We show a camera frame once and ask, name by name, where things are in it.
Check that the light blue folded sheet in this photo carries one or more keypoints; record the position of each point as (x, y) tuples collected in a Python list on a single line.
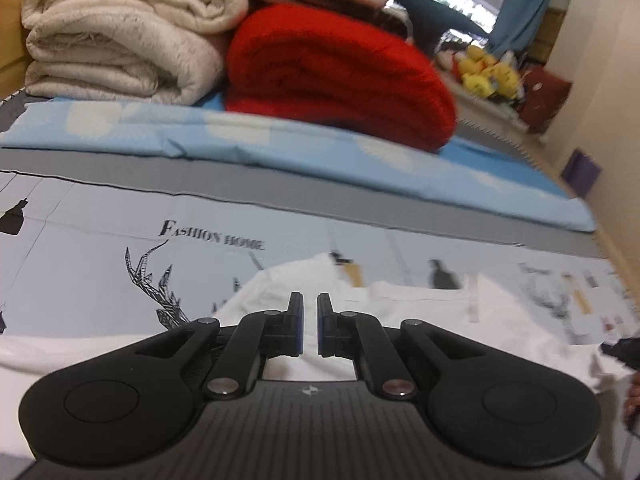
[(250, 140)]

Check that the white window sill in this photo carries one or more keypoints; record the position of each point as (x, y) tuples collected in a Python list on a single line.
[(480, 110)]

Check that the yellow bear plush toy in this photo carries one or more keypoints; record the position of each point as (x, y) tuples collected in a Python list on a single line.
[(475, 70)]

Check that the printed pale blue bed sheet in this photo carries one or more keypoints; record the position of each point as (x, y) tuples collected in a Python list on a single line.
[(100, 260)]

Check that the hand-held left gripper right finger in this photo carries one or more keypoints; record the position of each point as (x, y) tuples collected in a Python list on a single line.
[(321, 325)]

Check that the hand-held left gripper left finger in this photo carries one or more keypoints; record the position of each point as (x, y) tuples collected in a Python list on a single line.
[(299, 325)]

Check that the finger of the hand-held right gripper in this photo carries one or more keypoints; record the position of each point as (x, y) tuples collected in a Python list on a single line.
[(627, 351)]

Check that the yellow smiley plush toy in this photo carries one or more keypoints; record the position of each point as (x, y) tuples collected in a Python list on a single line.
[(506, 79)]

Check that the dark teal shark plush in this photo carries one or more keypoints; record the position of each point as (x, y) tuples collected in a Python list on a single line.
[(425, 15)]

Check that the purple bag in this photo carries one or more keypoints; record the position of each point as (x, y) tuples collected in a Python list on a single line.
[(580, 172)]

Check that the wooden headboard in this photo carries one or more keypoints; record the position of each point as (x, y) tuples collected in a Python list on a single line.
[(15, 20)]

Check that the white small garment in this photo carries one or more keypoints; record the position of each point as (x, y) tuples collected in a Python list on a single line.
[(500, 320)]

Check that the blue curtain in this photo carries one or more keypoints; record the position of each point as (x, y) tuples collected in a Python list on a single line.
[(535, 0)]

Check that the person's right hand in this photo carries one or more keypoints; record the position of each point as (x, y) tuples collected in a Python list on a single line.
[(634, 402)]

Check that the red folded blanket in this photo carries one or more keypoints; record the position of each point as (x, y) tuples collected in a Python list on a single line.
[(340, 70)]

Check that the speckled cream folded blanket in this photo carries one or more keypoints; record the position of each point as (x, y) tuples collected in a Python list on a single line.
[(125, 60)]

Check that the dark red cushion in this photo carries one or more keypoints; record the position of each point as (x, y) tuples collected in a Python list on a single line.
[(545, 100)]

